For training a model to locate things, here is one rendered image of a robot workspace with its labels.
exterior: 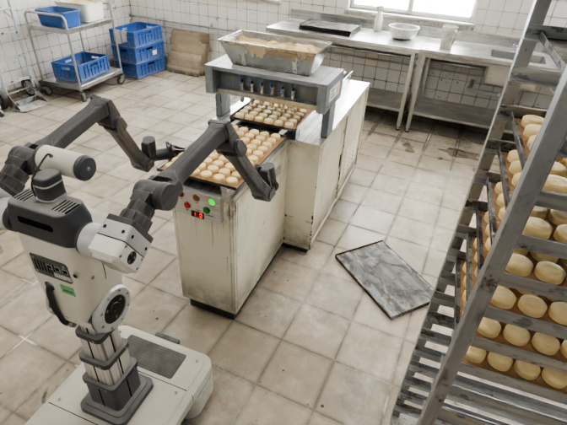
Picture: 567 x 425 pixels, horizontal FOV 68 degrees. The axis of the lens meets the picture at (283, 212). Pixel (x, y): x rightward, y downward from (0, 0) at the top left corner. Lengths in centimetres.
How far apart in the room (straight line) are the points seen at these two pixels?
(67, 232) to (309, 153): 154
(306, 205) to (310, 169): 25
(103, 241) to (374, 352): 165
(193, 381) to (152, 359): 22
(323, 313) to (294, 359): 37
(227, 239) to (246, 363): 65
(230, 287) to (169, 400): 65
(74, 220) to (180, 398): 95
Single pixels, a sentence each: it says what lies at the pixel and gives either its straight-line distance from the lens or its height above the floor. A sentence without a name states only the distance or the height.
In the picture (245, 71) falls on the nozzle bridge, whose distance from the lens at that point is 242.
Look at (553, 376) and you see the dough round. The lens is 115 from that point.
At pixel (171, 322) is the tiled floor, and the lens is 249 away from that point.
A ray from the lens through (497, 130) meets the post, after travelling 120.
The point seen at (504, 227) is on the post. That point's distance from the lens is 79.
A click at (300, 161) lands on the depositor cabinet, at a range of 246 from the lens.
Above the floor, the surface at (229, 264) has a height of 44.
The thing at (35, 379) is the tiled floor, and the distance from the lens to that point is 247.
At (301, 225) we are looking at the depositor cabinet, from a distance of 269.
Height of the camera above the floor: 185
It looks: 35 degrees down
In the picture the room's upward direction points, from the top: 3 degrees clockwise
